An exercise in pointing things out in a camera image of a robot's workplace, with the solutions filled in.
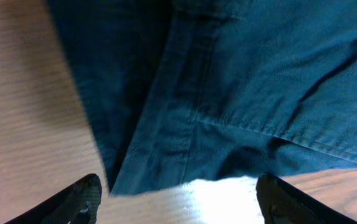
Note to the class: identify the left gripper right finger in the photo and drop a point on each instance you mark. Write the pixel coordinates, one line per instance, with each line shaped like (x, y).
(282, 203)

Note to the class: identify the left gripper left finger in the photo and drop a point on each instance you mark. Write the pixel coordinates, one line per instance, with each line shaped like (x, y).
(76, 204)

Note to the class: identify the navy blue shorts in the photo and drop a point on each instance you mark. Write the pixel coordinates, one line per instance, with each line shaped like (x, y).
(212, 89)

